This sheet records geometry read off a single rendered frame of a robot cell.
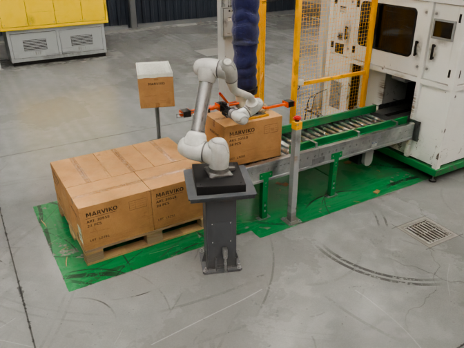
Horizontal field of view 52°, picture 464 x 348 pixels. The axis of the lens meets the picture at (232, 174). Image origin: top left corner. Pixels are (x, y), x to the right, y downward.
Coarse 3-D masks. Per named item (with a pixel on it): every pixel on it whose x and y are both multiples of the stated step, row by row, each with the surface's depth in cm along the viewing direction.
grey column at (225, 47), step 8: (224, 0) 488; (224, 40) 506; (224, 48) 510; (232, 48) 514; (224, 56) 514; (232, 56) 518; (224, 80) 526; (224, 88) 530; (224, 96) 534; (232, 96) 538
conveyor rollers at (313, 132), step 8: (344, 120) 541; (352, 120) 542; (360, 120) 543; (368, 120) 545; (376, 120) 546; (384, 120) 538; (304, 128) 519; (312, 128) 521; (320, 128) 522; (328, 128) 516; (336, 128) 516; (344, 128) 518; (352, 128) 519; (288, 136) 501; (304, 136) 506; (312, 136) 497; (320, 136) 498; (288, 144) 477; (280, 152) 461; (288, 152) 462
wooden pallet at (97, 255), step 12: (72, 228) 417; (168, 228) 420; (180, 228) 438; (192, 228) 438; (120, 240) 399; (144, 240) 420; (156, 240) 418; (84, 252) 389; (96, 252) 391; (108, 252) 405; (120, 252) 405
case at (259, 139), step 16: (272, 112) 445; (208, 128) 443; (224, 128) 412; (240, 128) 420; (256, 128) 428; (272, 128) 437; (240, 144) 427; (256, 144) 435; (272, 144) 444; (240, 160) 434; (256, 160) 443
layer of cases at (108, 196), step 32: (64, 160) 448; (96, 160) 447; (128, 160) 447; (160, 160) 446; (192, 160) 446; (64, 192) 409; (96, 192) 392; (128, 192) 391; (160, 192) 401; (96, 224) 381; (128, 224) 397; (160, 224) 414
